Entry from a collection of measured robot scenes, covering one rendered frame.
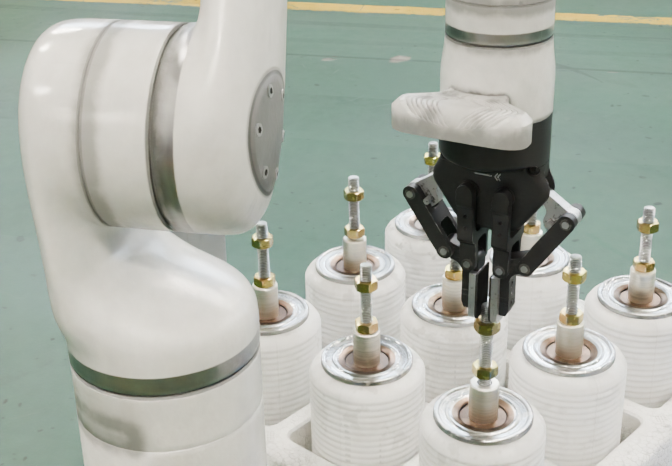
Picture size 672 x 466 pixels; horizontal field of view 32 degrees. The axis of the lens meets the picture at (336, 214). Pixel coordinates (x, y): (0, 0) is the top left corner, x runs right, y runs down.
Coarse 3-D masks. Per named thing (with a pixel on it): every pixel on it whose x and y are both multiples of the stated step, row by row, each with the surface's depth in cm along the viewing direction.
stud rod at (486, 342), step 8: (480, 320) 84; (480, 336) 85; (488, 336) 84; (480, 344) 85; (488, 344) 84; (480, 352) 85; (488, 352) 85; (480, 360) 85; (488, 360) 85; (480, 384) 86; (488, 384) 86
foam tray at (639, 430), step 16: (624, 400) 101; (304, 416) 100; (624, 416) 100; (640, 416) 99; (656, 416) 99; (272, 432) 98; (288, 432) 98; (304, 432) 100; (624, 432) 101; (640, 432) 97; (656, 432) 97; (272, 448) 96; (288, 448) 96; (304, 448) 96; (624, 448) 95; (640, 448) 95; (656, 448) 95; (272, 464) 96; (288, 464) 94; (304, 464) 94; (320, 464) 94; (416, 464) 94; (544, 464) 93; (608, 464) 93; (624, 464) 93; (640, 464) 93; (656, 464) 96
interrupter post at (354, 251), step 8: (344, 240) 108; (352, 240) 108; (360, 240) 108; (344, 248) 109; (352, 248) 108; (360, 248) 108; (344, 256) 109; (352, 256) 108; (360, 256) 108; (344, 264) 109; (352, 264) 109
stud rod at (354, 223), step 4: (352, 176) 106; (356, 176) 106; (348, 180) 106; (352, 180) 106; (356, 180) 106; (348, 184) 106; (352, 184) 106; (356, 184) 106; (348, 188) 106; (352, 188) 106; (356, 188) 106; (352, 204) 107; (356, 204) 107; (352, 208) 107; (356, 208) 107; (352, 212) 107; (356, 212) 107; (352, 216) 107; (356, 216) 107; (352, 220) 107; (356, 220) 108; (352, 224) 108; (356, 224) 108; (352, 228) 108; (356, 228) 108
